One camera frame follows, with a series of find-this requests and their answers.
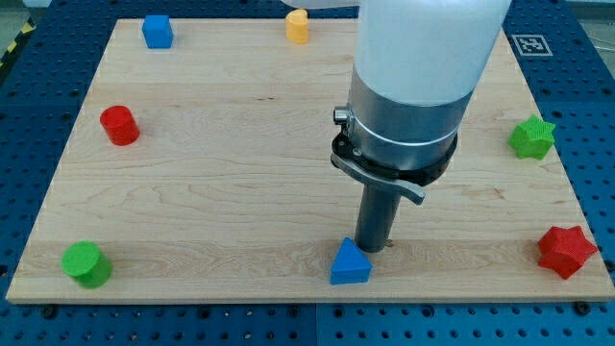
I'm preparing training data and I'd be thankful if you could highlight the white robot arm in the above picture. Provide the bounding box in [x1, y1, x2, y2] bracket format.
[331, 0, 511, 204]

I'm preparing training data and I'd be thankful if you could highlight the wooden board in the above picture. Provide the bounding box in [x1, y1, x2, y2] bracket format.
[7, 19, 614, 305]

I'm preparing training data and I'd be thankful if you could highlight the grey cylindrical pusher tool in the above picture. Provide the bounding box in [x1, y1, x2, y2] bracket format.
[355, 185, 401, 253]

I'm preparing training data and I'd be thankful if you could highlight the blue triangle block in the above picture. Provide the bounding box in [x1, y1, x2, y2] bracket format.
[330, 237, 372, 285]

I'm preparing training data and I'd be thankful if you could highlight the yellow half-cylinder block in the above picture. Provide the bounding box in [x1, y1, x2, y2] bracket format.
[284, 9, 308, 44]

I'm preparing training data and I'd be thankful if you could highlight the red cylinder block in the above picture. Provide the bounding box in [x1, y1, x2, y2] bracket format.
[100, 105, 140, 146]

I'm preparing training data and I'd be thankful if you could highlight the blue cube block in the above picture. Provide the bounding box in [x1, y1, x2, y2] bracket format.
[141, 14, 174, 49]

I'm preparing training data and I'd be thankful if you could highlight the green star block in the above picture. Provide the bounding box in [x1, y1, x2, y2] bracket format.
[507, 114, 555, 160]

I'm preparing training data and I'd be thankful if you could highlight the green cylinder block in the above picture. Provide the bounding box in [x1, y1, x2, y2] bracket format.
[61, 241, 112, 289]

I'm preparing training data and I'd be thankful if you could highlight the fiducial marker tag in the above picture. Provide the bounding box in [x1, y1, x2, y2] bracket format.
[511, 34, 553, 57]

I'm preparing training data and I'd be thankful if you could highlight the red star block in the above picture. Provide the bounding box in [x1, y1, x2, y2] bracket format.
[538, 226, 598, 280]

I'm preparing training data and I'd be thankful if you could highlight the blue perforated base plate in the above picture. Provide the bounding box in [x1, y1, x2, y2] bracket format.
[1, 1, 614, 345]

